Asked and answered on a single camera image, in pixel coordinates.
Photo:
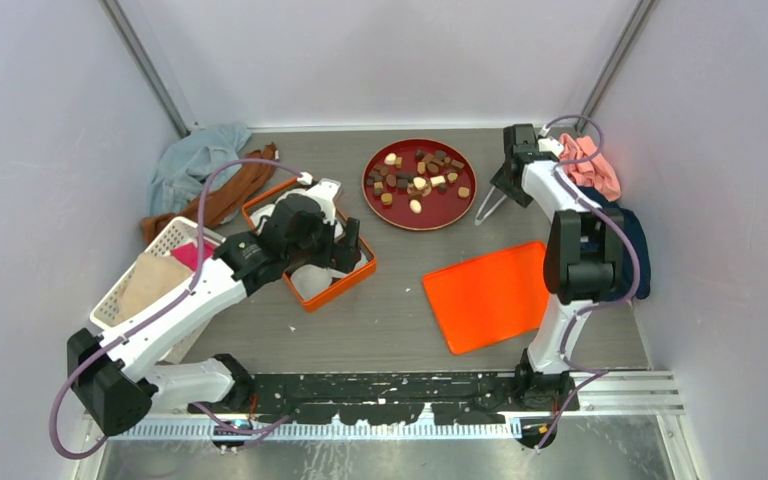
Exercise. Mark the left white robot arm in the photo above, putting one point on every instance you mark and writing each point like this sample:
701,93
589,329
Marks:
118,375

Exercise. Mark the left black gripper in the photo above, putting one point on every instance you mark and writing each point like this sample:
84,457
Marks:
338,255

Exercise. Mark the beige cloth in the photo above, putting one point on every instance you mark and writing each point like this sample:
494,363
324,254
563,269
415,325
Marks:
152,278

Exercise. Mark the brown cloth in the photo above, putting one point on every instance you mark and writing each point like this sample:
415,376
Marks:
228,192

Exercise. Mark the orange box lid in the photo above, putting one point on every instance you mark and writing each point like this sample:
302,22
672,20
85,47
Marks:
490,298

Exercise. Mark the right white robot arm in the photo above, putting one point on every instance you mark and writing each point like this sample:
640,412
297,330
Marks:
583,262

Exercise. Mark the magenta cloth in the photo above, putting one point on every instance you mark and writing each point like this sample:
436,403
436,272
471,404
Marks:
187,254

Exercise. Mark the red round plate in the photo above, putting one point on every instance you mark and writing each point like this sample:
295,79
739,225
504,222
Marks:
425,170

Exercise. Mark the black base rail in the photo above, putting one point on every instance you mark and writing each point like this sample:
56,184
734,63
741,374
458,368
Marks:
452,398

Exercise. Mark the orange compartment box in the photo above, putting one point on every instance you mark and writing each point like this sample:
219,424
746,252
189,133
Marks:
263,206

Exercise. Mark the white plastic basket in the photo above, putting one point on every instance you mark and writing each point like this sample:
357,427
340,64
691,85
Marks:
179,232

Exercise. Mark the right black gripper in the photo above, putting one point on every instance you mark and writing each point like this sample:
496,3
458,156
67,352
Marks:
520,197

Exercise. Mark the light blue cloth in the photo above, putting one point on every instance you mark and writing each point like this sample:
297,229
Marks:
181,171

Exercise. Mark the pink cloth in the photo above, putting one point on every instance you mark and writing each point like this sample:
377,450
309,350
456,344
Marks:
586,169

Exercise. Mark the navy blue cloth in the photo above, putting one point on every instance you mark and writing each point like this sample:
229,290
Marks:
635,232

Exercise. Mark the white paper cup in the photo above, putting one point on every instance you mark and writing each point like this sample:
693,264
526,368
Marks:
309,281

